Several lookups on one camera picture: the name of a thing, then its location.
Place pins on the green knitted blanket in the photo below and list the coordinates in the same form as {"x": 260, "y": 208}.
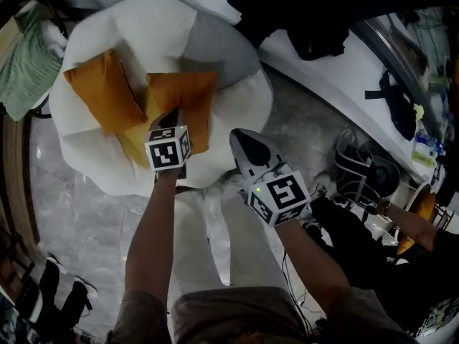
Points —
{"x": 28, "y": 77}

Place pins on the black waist bag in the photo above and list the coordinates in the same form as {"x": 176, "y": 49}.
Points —
{"x": 398, "y": 109}

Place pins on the person's beige trousers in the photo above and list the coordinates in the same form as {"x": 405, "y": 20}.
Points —
{"x": 201, "y": 235}

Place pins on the white armchair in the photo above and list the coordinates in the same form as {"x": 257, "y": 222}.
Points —
{"x": 412, "y": 195}

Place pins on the person's left forearm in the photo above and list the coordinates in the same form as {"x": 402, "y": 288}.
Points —
{"x": 150, "y": 235}

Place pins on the yellow cushion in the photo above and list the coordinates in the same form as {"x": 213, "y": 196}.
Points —
{"x": 134, "y": 147}

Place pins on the person's right forearm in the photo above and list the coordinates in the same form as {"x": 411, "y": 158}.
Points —
{"x": 312, "y": 260}

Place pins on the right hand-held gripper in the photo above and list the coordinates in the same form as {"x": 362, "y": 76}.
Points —
{"x": 283, "y": 195}

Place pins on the wooden step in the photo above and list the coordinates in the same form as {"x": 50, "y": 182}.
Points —
{"x": 18, "y": 185}

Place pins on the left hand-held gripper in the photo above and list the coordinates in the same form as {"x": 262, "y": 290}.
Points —
{"x": 165, "y": 152}

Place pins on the person's brown t-shirt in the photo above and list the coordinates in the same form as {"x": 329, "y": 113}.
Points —
{"x": 233, "y": 317}

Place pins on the black jacket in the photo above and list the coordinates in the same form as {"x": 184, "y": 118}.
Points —
{"x": 287, "y": 13}

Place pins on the white round lounge chair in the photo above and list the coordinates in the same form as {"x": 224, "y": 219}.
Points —
{"x": 150, "y": 23}

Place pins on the green packet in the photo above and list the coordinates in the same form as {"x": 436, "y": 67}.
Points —
{"x": 423, "y": 158}

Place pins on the blue packets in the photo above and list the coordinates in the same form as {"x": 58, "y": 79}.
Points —
{"x": 430, "y": 143}

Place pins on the white fluffy towel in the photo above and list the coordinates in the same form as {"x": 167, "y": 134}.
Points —
{"x": 56, "y": 38}

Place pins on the yellow-green cloth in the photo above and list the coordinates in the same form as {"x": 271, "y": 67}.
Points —
{"x": 419, "y": 111}

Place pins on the white long bench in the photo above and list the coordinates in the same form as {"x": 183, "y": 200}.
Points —
{"x": 322, "y": 81}

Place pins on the black backpack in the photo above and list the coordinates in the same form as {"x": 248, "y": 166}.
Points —
{"x": 362, "y": 174}

